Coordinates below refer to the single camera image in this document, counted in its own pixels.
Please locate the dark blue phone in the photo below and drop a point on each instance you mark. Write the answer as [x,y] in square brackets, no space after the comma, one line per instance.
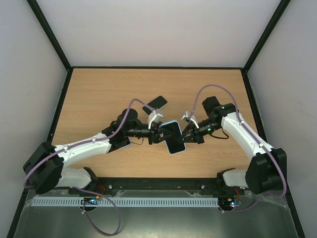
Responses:
[174,137]

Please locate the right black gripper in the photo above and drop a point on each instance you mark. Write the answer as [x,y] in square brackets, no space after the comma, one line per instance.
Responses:
[196,134]

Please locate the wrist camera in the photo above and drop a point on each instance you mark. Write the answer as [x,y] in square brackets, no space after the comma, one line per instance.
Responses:
[155,116]
[188,118]

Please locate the light blue phone case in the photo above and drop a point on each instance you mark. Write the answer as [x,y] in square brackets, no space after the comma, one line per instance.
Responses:
[174,137]

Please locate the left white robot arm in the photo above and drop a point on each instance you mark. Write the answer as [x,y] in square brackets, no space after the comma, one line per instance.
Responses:
[49,166]

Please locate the white slotted cable duct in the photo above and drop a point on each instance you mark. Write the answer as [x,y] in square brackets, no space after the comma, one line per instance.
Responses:
[127,202]

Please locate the left controller board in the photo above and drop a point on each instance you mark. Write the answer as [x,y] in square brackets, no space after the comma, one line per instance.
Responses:
[91,200]

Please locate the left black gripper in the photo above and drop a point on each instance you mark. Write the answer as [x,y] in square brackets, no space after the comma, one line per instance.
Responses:
[155,133]

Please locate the right controller board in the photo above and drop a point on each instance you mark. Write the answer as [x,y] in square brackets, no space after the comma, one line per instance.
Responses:
[232,202]

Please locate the phone in blue case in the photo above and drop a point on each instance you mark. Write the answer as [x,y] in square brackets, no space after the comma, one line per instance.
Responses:
[124,143]

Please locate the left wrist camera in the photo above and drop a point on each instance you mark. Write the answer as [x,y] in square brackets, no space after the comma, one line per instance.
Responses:
[155,116]

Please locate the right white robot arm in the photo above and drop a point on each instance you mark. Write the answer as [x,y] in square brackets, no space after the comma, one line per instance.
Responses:
[267,167]

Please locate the black mounting rail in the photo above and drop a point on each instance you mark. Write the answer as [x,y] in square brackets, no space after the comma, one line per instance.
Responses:
[203,186]

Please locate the controller board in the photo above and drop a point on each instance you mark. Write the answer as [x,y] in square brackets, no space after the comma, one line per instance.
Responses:
[232,202]
[91,200]

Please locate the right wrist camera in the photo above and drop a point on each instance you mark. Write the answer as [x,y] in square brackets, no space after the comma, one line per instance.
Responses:
[188,118]

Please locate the black aluminium frame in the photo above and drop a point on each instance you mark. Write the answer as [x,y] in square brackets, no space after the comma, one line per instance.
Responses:
[244,71]

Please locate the black phone white edge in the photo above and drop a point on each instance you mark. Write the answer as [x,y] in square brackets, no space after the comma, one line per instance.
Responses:
[157,103]

